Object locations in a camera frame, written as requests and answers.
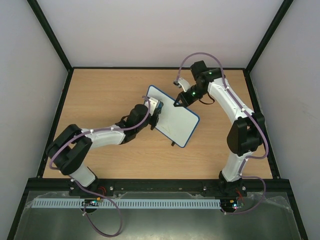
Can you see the black frame post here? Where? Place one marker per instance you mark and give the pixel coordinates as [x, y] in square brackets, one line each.
[277, 19]
[39, 14]

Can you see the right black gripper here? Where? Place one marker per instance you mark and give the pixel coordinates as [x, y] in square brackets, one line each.
[184, 99]

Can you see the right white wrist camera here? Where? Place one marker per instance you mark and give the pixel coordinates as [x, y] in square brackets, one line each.
[182, 83]

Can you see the right black frame post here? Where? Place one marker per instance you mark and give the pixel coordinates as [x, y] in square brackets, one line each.
[277, 19]

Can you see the blue whiteboard eraser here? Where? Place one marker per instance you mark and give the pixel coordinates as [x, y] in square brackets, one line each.
[160, 105]

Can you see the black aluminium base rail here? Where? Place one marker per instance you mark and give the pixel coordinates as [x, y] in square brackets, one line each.
[204, 187]

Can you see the controller circuit board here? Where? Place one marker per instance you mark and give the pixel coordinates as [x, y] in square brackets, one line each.
[94, 202]
[231, 204]

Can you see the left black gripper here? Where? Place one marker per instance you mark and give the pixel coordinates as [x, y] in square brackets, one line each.
[154, 123]

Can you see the left black frame post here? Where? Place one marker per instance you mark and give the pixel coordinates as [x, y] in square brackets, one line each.
[39, 14]

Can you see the light blue slotted cable duct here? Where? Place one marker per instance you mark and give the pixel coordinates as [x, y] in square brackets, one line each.
[73, 203]

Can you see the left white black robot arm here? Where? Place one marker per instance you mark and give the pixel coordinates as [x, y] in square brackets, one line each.
[68, 151]

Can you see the right controller circuit board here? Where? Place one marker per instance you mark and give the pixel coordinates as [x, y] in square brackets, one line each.
[231, 204]

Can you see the left controller circuit board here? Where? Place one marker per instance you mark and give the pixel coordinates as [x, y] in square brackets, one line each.
[94, 202]

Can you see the small blue-framed whiteboard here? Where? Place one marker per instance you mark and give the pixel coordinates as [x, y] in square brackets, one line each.
[176, 123]

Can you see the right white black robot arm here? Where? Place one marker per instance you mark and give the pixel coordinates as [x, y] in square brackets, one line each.
[246, 133]

